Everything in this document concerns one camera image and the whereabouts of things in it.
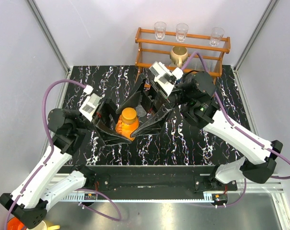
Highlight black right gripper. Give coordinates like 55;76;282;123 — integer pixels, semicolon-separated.
116;73;192;138

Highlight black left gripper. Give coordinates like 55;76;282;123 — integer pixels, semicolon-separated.
75;98;138;144

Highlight orange bottle cap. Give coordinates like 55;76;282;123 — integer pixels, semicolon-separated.
121;107;137;123

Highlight orange juice bottle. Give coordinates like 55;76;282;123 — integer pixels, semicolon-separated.
116;115;139;141

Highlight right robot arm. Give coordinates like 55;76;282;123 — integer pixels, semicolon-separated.
116;68;283;190

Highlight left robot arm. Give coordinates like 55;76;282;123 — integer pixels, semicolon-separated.
0;97;131;230

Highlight clear empty plastic bottle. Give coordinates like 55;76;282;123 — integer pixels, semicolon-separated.
135;104;148;117

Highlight orange wooden shelf rack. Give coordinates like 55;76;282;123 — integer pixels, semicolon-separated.
135;27;231;81

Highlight beige ceramic mug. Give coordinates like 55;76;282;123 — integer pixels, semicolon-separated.
170;46;188;68

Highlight clear drinking glass left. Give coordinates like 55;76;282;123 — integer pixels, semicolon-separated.
154;22;167;40

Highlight clear drinking glass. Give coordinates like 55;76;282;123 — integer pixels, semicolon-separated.
154;22;167;40
209;27;224;46
175;23;189;42

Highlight clear drinking glass middle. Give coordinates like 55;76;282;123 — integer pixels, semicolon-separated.
175;23;189;42

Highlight cream yellow mug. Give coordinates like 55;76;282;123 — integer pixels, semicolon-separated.
41;220;60;230

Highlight clear drinking glass right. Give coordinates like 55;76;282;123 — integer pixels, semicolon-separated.
209;27;224;46

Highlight orange mug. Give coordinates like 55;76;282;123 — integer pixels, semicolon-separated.
7;217;27;230

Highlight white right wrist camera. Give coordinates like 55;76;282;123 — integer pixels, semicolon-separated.
149;62;183;96

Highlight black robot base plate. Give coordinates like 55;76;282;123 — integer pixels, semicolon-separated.
63;164;239;201

